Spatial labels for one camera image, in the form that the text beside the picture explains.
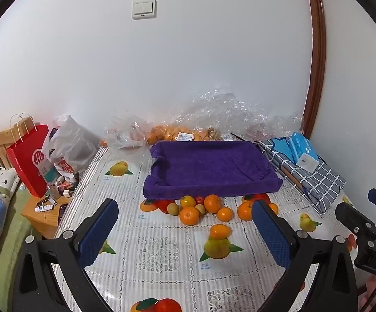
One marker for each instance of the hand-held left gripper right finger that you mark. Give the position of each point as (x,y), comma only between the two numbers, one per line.
(272,234)

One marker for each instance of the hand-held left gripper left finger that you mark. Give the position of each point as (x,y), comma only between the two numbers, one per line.
(97,232)

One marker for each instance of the round orange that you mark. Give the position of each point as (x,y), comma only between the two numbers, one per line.
(274,208)
(212,203)
(244,211)
(225,214)

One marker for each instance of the oval orange with stem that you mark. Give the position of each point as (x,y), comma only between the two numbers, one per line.
(220,230)

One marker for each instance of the greenish brown round fruit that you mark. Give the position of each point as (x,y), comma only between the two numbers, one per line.
(201,209)
(173,208)

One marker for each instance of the large orange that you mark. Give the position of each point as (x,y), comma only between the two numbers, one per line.
(189,216)

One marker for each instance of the small yellowish orange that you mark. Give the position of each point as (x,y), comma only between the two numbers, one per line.
(188,201)

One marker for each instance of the purple towel-covered tray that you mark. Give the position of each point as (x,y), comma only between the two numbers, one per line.
(207,169)

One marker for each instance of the person's right hand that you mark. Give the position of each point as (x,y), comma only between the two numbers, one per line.
(371,294)

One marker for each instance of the black phone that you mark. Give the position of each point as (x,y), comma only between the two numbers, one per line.
(62,214)

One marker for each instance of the grey checked cloth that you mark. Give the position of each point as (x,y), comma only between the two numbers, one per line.
(317,185)

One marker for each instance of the pile of small cosmetics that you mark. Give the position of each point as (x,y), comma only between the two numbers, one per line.
(59,188)

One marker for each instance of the wooden nightstand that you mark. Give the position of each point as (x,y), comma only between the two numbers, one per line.
(40,219)

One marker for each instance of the fruit-printed tablecloth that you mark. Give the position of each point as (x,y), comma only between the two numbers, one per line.
(162,266)

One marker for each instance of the small red fruit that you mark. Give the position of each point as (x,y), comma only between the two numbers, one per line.
(200,199)

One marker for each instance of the blue flat packet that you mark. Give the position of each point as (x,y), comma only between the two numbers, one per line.
(280,148)

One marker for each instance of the blue box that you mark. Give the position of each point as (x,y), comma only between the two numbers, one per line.
(303,144)

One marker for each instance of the green bedsheet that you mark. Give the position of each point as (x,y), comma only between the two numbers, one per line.
(9,253)

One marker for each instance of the white plastic bag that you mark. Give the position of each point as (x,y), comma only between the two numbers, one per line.
(68,146)

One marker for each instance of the red paper bag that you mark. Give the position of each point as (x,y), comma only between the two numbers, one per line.
(29,165)

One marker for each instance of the clear plastic bag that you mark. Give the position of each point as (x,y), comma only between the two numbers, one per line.
(123,133)

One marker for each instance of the white flowered pillow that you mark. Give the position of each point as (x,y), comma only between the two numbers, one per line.
(1,178)

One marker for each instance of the labelled bag of oranges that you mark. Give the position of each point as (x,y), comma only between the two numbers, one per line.
(175,132)

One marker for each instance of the crumpled clear plastic wrap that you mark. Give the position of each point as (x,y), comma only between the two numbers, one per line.
(233,113)

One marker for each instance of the brown wooden door frame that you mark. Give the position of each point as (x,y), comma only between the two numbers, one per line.
(316,55)

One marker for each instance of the white light switch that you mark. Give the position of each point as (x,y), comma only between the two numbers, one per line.
(144,9)

